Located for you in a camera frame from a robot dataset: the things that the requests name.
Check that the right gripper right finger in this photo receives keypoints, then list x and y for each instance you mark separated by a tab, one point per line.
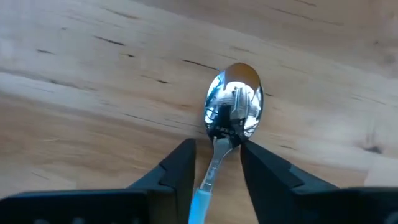
273	186

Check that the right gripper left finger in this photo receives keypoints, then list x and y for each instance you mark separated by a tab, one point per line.
174	186

